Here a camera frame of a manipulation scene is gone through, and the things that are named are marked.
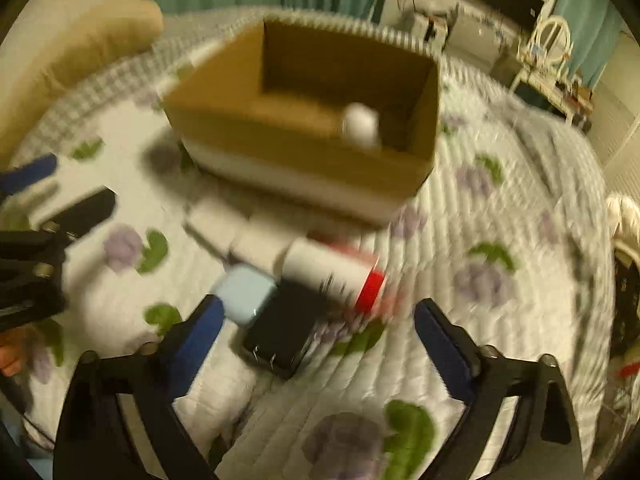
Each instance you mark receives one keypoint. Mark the tan pillow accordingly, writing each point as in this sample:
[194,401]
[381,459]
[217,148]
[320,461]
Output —
[102,35]

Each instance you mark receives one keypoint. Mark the white suitcase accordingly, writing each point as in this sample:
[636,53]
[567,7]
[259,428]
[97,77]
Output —
[431,29]

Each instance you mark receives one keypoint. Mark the white plastic bottle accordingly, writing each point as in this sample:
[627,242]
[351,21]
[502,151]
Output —
[359,126]

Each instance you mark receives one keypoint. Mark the white louvered wardrobe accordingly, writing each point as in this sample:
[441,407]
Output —
[614,134]

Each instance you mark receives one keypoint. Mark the white bottle red cap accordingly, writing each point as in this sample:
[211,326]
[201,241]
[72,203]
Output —
[340,272]

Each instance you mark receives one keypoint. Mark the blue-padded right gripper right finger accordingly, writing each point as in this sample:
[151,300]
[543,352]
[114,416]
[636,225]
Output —
[543,438]

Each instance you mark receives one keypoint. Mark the black power adapter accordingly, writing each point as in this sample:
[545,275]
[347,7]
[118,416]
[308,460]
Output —
[281,333]

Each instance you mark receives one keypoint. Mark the grey mini fridge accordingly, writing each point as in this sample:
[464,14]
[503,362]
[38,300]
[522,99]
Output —
[478,39]

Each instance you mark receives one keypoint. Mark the person's hand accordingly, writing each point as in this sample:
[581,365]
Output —
[12,356]

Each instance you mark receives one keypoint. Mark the white dressing table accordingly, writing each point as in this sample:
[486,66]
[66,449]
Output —
[562,97]

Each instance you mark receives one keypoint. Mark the open cardboard box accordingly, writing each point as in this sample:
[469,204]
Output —
[265,109]

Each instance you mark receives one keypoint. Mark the white rectangular box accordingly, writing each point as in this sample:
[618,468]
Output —
[259,239]

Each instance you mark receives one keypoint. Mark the small green curtain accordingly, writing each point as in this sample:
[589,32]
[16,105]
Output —
[594,26]

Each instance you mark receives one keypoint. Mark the black patterned garment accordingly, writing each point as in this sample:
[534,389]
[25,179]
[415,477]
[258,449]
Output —
[625,328]

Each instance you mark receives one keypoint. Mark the floral quilted white blanket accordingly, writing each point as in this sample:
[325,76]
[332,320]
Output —
[450,284]

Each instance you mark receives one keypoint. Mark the light blue small case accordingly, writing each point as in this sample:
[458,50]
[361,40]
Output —
[243,290]

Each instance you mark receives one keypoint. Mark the oval vanity mirror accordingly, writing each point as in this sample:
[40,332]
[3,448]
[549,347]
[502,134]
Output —
[551,41]

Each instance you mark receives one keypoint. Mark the pink red packet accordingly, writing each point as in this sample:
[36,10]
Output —
[385,305]

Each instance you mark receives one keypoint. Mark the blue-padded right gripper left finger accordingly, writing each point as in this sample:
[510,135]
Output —
[93,441]

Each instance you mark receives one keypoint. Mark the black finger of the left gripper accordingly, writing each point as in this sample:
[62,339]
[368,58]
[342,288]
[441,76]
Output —
[82,217]

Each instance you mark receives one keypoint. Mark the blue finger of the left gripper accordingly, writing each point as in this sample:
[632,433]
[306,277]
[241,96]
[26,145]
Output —
[16,180]

